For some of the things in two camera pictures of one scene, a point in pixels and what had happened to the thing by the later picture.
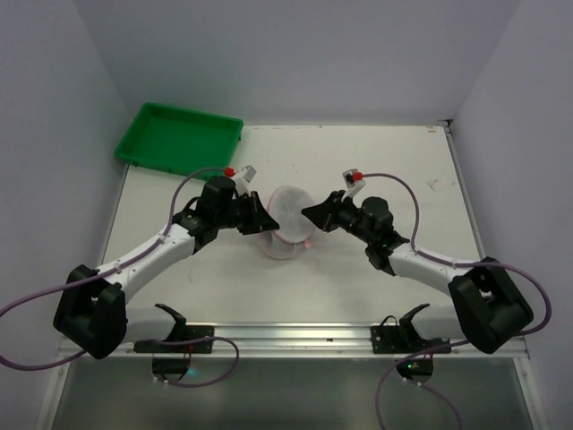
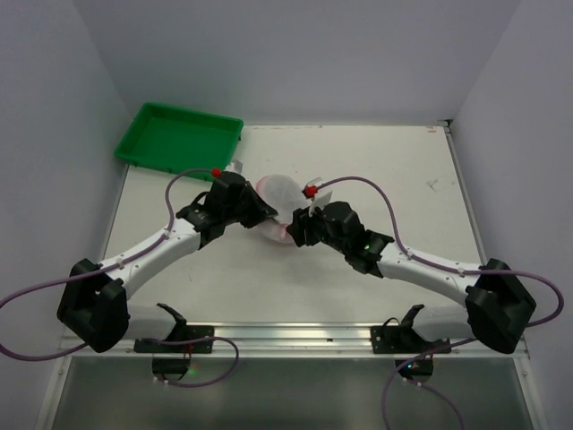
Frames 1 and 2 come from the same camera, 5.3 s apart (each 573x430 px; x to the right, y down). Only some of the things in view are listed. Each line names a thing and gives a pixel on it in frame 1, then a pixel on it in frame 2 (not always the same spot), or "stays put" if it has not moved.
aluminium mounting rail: x=400 y=340 stays put
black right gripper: x=334 y=212 -> x=306 y=227
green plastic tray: x=180 y=140 stays put
